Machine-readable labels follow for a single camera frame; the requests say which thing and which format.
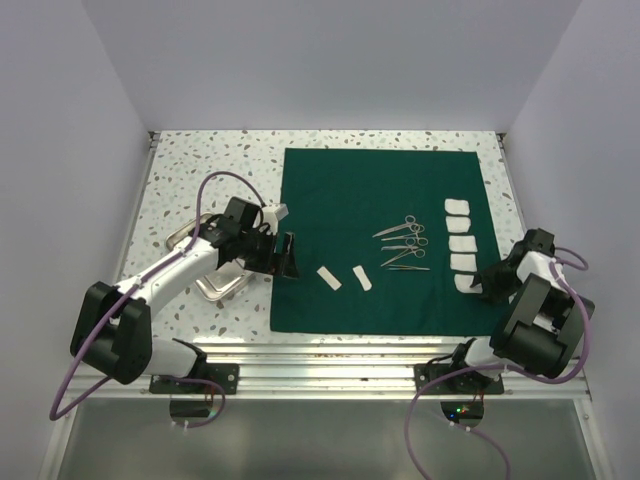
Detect green surgical drape cloth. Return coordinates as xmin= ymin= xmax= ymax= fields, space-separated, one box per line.
xmin=270 ymin=149 xmax=507 ymax=336

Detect stainless steel tray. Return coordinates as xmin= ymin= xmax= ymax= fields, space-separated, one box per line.
xmin=165 ymin=219 xmax=255 ymax=303

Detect right white paper strip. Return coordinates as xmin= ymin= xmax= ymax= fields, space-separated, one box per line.
xmin=353 ymin=265 xmax=372 ymax=292

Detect top steel scissors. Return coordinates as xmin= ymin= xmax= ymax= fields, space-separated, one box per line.
xmin=373 ymin=215 xmax=419 ymax=238

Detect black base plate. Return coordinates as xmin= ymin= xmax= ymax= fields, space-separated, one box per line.
xmin=149 ymin=363 xmax=240 ymax=395
xmin=413 ymin=362 xmax=505 ymax=396

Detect steel tweezers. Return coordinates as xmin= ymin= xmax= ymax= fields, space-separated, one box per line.
xmin=386 ymin=265 xmax=431 ymax=271

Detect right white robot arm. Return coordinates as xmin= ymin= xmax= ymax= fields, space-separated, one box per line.
xmin=445 ymin=228 xmax=595 ymax=393

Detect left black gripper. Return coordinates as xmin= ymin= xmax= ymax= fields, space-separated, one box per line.
xmin=238 ymin=227 xmax=298 ymax=278

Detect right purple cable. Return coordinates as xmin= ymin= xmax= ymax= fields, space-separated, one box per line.
xmin=407 ymin=244 xmax=601 ymax=480

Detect curved steel forceps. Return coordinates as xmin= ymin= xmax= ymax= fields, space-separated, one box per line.
xmin=381 ymin=237 xmax=424 ymax=251

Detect left white paper strip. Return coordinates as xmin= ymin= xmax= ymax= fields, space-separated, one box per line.
xmin=317 ymin=266 xmax=342 ymax=291

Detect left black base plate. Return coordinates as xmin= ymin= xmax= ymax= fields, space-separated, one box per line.
xmin=149 ymin=363 xmax=240 ymax=395

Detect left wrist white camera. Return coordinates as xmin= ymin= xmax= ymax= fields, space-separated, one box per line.
xmin=262 ymin=203 xmax=289 ymax=234

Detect long steel scissors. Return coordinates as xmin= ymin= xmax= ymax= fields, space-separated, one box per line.
xmin=381 ymin=247 xmax=426 ymax=267

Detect white paper strip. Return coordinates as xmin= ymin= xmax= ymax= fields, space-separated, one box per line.
xmin=317 ymin=266 xmax=342 ymax=291
xmin=353 ymin=265 xmax=372 ymax=292

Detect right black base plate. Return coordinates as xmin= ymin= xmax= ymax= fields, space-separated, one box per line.
xmin=413 ymin=362 xmax=505 ymax=396

